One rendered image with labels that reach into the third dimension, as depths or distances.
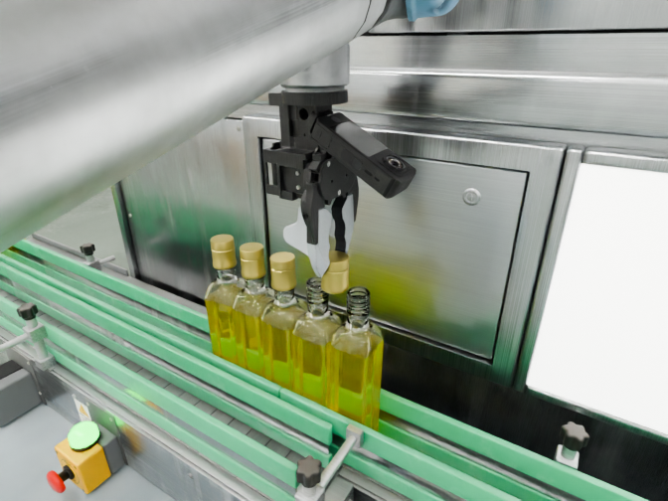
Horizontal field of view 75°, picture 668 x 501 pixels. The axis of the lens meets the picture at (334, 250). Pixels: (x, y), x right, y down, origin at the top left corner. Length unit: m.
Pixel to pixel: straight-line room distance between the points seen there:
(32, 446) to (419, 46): 0.94
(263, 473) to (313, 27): 0.54
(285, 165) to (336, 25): 0.27
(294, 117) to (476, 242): 0.28
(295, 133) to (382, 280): 0.28
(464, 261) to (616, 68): 0.27
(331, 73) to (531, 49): 0.23
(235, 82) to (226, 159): 0.66
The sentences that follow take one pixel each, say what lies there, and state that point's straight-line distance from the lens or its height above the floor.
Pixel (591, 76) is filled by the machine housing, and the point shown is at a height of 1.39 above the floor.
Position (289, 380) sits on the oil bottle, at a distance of 0.66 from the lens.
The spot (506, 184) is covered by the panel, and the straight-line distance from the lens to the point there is 0.57.
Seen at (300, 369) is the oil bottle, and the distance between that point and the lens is 0.63.
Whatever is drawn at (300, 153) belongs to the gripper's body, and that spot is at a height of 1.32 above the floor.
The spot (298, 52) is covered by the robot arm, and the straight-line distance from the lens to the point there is 0.22.
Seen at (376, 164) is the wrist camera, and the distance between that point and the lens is 0.44.
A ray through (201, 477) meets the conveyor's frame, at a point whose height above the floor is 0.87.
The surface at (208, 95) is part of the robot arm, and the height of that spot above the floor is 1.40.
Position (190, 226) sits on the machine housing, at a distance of 0.99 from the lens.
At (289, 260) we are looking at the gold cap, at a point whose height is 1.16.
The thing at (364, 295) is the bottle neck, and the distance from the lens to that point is 0.54.
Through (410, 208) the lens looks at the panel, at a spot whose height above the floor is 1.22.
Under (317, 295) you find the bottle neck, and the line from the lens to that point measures 0.56.
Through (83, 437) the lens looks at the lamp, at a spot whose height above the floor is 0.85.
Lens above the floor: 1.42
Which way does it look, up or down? 25 degrees down
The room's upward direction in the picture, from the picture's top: straight up
